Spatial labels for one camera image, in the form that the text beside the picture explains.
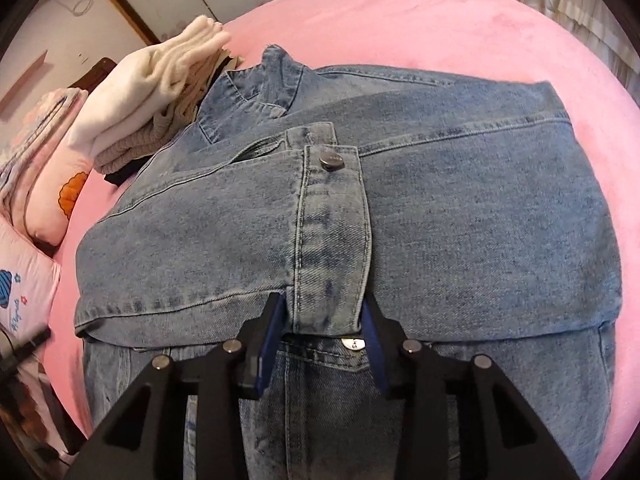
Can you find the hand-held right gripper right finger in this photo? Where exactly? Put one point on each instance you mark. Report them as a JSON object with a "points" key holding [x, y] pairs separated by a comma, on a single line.
{"points": [[376, 355]]}

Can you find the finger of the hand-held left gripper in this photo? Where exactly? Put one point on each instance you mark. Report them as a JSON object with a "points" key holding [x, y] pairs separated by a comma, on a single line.
{"points": [[20, 352]]}

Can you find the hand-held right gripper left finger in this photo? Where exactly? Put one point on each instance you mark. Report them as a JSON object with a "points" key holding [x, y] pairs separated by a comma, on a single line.
{"points": [[267, 340]]}

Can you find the blue denim jacket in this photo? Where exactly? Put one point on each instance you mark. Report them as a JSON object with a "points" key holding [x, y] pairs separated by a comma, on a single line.
{"points": [[450, 200]]}

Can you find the pink pillow with bag print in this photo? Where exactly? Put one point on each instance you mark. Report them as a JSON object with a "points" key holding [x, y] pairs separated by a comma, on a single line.
{"points": [[25, 285]]}

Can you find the folded pink quilt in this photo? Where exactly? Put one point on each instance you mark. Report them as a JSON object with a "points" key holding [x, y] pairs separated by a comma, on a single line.
{"points": [[45, 195]]}

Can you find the folded black garment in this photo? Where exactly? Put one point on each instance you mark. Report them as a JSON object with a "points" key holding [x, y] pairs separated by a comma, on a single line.
{"points": [[122, 176]]}

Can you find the folded floral quilt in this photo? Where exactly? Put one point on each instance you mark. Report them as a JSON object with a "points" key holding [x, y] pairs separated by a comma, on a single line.
{"points": [[30, 130]]}

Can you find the folded white fleece garment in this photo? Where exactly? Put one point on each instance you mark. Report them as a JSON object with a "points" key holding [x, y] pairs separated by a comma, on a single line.
{"points": [[135, 95]]}

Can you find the dark wooden headboard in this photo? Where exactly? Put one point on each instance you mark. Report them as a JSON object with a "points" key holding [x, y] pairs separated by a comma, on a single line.
{"points": [[100, 72]]}

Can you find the pink wall shelf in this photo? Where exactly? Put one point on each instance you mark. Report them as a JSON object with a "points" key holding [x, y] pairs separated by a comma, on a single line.
{"points": [[25, 80]]}

